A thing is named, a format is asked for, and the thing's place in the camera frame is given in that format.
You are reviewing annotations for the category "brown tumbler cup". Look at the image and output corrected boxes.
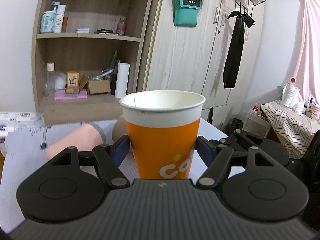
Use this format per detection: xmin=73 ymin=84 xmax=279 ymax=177
xmin=112 ymin=114 xmax=128 ymax=142

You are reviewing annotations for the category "small clear glass bottle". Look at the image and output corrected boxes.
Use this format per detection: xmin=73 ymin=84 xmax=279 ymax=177
xmin=117 ymin=16 xmax=126 ymax=35

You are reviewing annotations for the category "light wooden wardrobe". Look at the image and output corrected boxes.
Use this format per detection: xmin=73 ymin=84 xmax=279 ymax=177
xmin=137 ymin=0 xmax=264 ymax=128

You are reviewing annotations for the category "brown cardboard box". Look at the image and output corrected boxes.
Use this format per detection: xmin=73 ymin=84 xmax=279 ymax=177
xmin=79 ymin=75 xmax=111 ymax=95

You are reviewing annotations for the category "black bag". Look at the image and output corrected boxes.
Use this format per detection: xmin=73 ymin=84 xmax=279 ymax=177
xmin=222 ymin=118 xmax=244 ymax=136

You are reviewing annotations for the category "white printed package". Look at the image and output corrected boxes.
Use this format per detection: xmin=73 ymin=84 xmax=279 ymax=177
xmin=0 ymin=112 xmax=38 ymax=144

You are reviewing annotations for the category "white bottle red cap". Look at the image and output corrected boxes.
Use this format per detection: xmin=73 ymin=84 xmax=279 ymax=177
xmin=281 ymin=77 xmax=296 ymax=107

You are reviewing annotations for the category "geometric patterned cloth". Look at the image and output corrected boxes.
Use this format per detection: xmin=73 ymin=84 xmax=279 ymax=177
xmin=261 ymin=100 xmax=319 ymax=159

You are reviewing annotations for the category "teal white lotion bottle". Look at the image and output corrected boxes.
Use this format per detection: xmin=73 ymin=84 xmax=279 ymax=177
xmin=40 ymin=1 xmax=61 ymax=34

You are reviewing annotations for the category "orange paper cup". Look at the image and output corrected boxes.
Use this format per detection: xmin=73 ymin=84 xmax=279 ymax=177
xmin=120 ymin=90 xmax=206 ymax=179

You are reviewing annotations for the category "pink curtain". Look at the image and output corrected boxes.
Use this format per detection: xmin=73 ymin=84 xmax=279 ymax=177
xmin=286 ymin=0 xmax=319 ymax=104

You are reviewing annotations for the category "small orange printed box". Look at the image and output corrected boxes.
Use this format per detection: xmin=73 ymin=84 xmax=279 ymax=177
xmin=65 ymin=71 xmax=80 ymax=94

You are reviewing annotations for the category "clear bottle beige cap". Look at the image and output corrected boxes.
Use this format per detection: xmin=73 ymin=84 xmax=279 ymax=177
xmin=43 ymin=62 xmax=55 ymax=97

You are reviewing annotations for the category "pink tumbler cup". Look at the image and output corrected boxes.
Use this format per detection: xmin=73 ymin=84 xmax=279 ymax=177
xmin=46 ymin=123 xmax=106 ymax=160

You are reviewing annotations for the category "white paper roll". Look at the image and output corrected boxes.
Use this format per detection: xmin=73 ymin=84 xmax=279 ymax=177
xmin=115 ymin=63 xmax=130 ymax=98

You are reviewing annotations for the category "black ribbon bow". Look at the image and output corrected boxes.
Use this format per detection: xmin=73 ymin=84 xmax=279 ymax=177
xmin=223 ymin=10 xmax=254 ymax=89

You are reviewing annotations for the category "wooden open shelf unit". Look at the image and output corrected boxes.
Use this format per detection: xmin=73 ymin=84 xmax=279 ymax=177
xmin=31 ymin=0 xmax=152 ymax=125

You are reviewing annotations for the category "clear plastic storage bin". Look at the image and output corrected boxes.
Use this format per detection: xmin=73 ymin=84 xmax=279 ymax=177
xmin=242 ymin=113 xmax=271 ymax=138

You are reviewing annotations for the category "pink flat pad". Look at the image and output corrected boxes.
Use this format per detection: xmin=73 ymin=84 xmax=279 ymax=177
xmin=54 ymin=89 xmax=88 ymax=101

